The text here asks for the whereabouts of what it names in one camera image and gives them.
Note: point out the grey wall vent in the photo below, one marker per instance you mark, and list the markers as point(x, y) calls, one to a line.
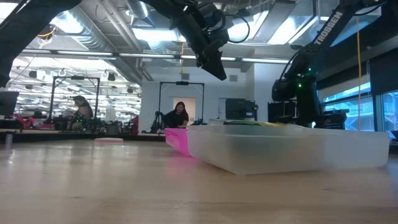
point(234, 77)
point(185, 76)

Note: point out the silver round air duct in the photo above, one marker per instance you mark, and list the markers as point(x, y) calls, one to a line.
point(138, 15)

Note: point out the black cabinet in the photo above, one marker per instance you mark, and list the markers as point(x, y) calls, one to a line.
point(241, 109)

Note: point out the black panel screen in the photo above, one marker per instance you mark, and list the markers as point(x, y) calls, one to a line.
point(280, 112)

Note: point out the person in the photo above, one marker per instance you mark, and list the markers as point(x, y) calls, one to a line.
point(81, 112)
point(178, 116)

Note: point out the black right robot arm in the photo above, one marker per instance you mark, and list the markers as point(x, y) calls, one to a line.
point(329, 26)

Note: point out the green yellow crayon box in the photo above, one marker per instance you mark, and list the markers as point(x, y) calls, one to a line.
point(255, 123)

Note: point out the ceiling light tube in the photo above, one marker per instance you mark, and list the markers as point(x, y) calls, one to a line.
point(228, 58)
point(146, 55)
point(84, 53)
point(264, 60)

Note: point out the dark monitor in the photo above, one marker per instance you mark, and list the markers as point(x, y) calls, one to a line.
point(7, 104)

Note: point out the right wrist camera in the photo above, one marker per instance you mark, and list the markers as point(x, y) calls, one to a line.
point(283, 90)

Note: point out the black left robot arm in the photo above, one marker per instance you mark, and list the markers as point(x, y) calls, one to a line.
point(18, 37)

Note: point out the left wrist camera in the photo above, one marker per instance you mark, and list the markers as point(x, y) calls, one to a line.
point(217, 26)

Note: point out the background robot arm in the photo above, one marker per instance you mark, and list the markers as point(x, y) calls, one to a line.
point(157, 121)

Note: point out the black perforated cart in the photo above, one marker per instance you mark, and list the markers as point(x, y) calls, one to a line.
point(334, 118)

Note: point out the black rig frame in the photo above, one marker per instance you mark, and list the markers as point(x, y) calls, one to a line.
point(182, 83)
point(76, 77)

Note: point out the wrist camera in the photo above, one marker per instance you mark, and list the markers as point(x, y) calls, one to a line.
point(217, 26)
point(283, 90)

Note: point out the pink and clear pencil case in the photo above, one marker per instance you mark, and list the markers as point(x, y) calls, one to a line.
point(280, 149)

